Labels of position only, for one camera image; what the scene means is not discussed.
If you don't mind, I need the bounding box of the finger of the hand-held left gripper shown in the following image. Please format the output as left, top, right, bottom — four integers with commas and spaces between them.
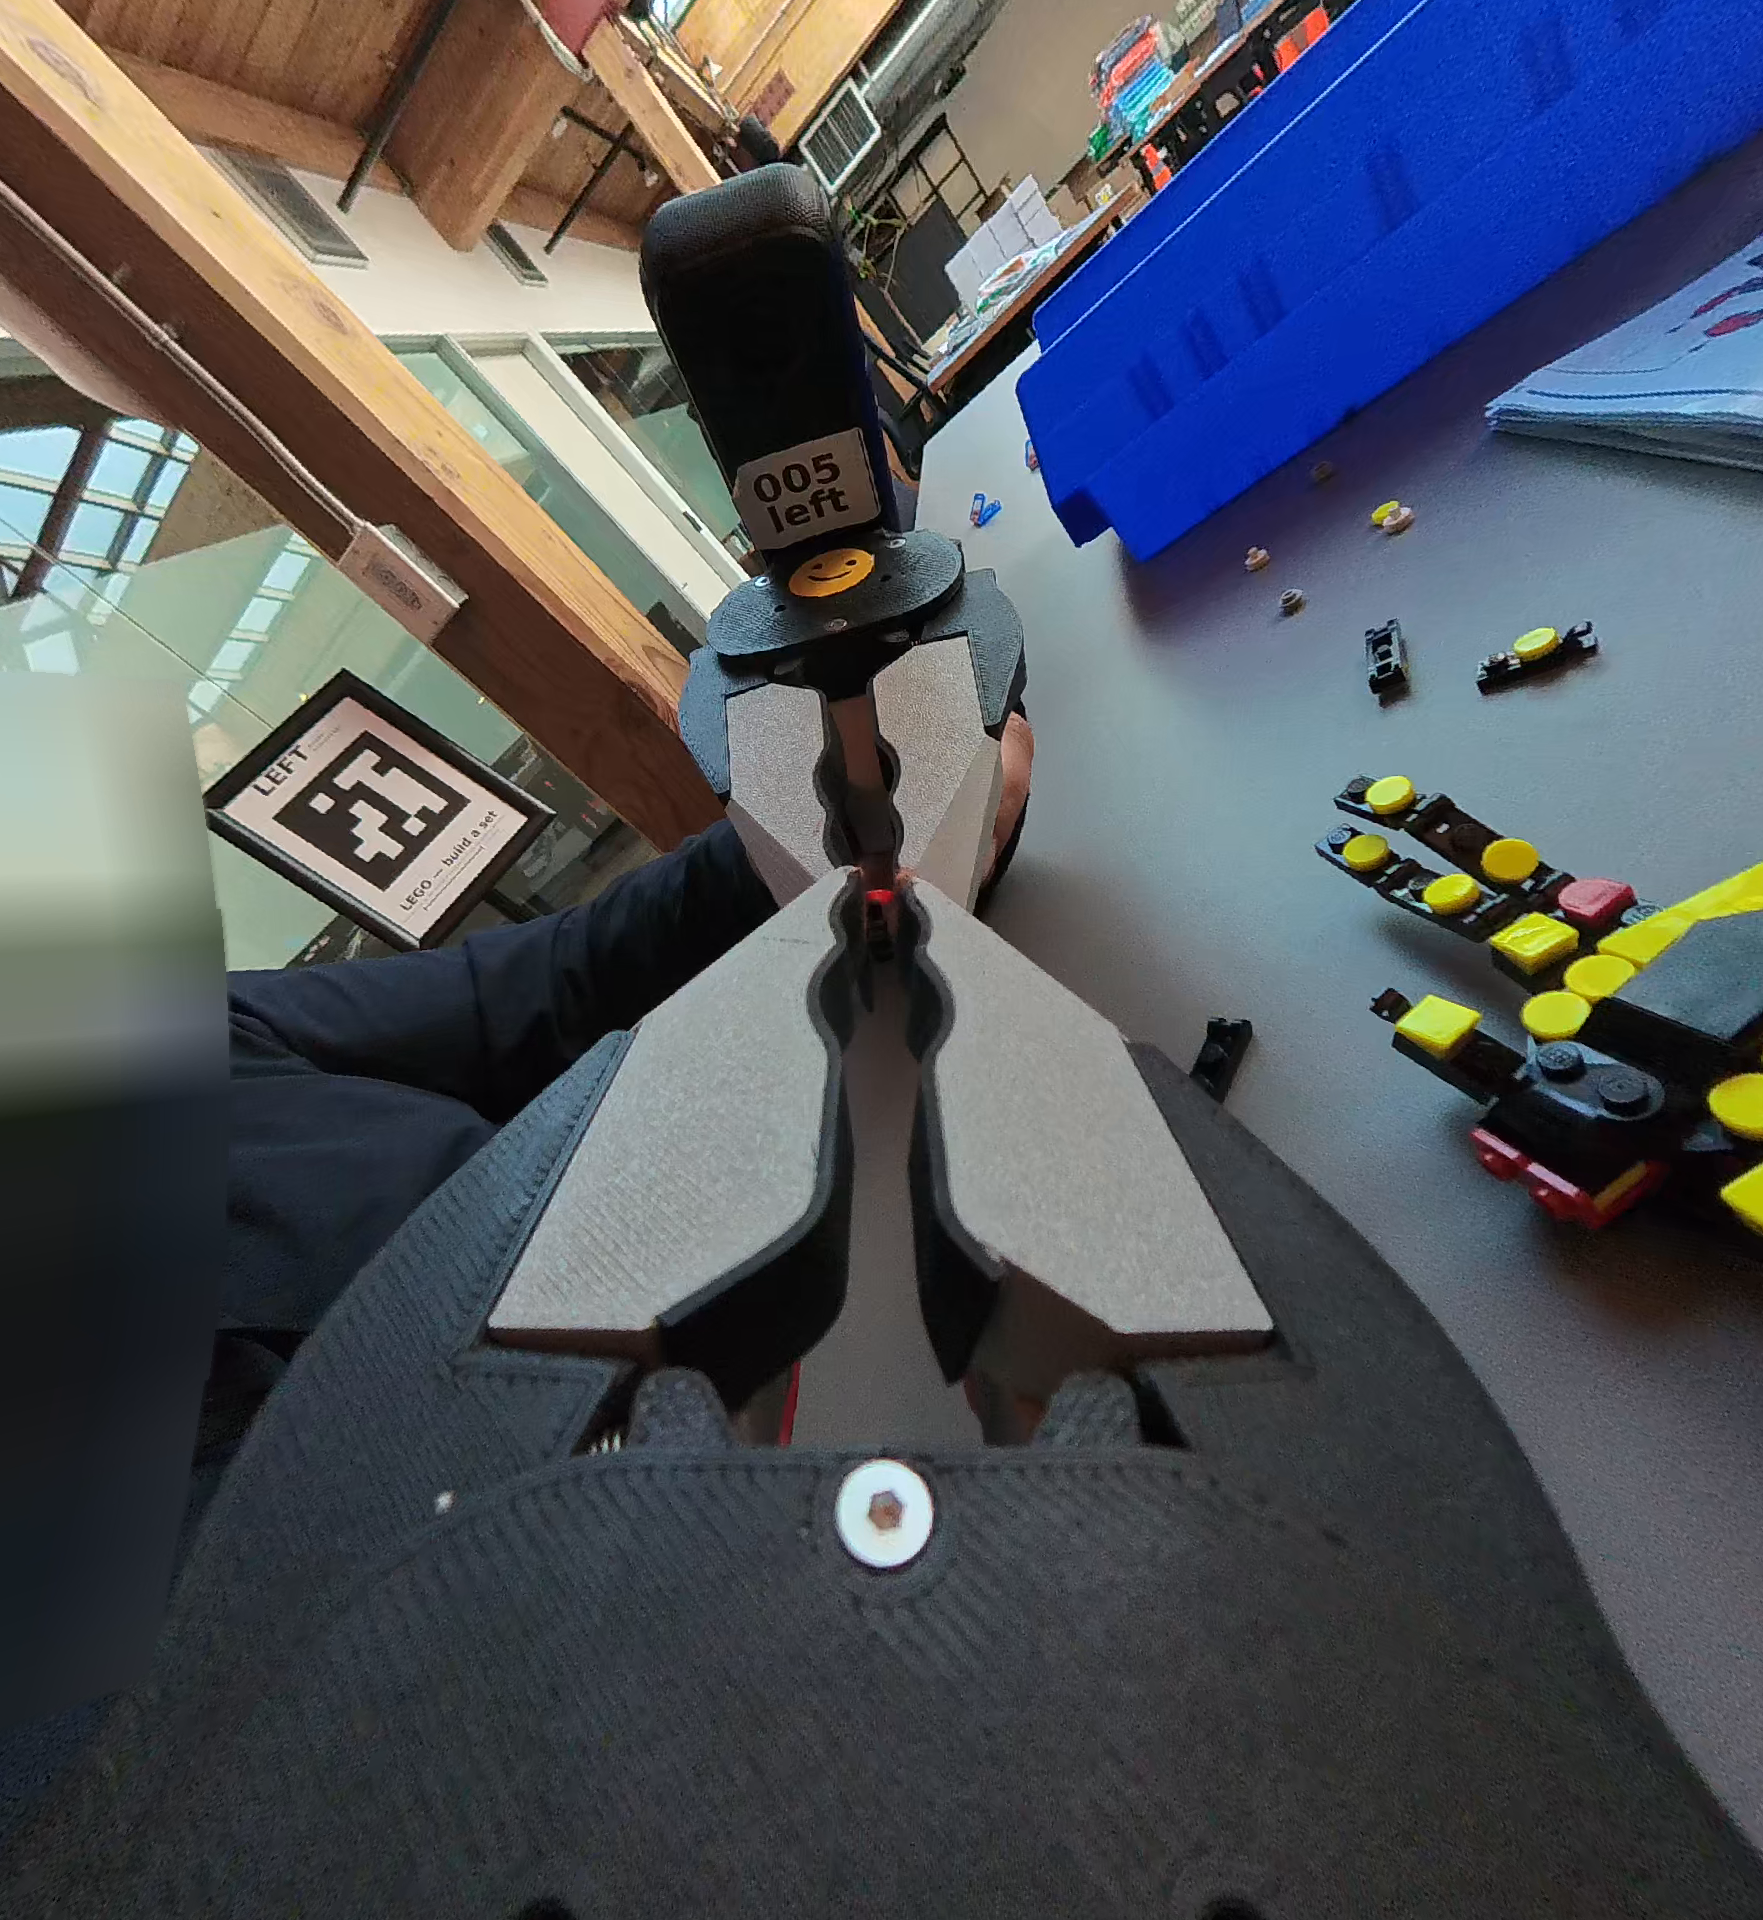
872, 628, 1007, 914
720, 679, 862, 914

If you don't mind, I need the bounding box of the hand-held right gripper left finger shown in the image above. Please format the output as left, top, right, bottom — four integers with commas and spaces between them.
485, 867, 856, 1407

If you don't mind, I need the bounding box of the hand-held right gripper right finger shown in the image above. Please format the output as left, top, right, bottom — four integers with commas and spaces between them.
899, 874, 1283, 1394

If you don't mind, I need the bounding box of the person's left forearm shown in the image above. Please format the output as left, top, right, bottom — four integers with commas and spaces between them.
225, 817, 784, 1129

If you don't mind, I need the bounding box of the red yellow black lego model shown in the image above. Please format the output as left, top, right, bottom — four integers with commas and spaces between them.
1315, 762, 1763, 1267

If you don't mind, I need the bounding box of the closed lego instruction booklet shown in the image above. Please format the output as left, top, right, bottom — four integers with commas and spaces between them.
1484, 201, 1763, 492

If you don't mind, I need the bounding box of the person's left hand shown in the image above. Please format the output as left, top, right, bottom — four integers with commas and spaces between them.
966, 712, 1038, 921

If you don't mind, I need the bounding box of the person's navy clothing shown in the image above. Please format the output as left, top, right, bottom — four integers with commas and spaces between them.
189, 958, 523, 1517

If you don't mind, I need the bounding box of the black-framed marker sign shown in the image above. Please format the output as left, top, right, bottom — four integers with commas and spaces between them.
203, 669, 559, 953

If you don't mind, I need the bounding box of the grey electrical box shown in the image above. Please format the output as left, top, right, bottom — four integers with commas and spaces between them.
335, 524, 468, 643

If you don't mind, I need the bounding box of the black plate with yellow stud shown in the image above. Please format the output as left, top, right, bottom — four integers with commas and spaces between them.
1477, 621, 1601, 695

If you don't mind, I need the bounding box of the blue plastic bin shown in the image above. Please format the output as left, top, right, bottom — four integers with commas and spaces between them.
1012, 0, 1763, 565

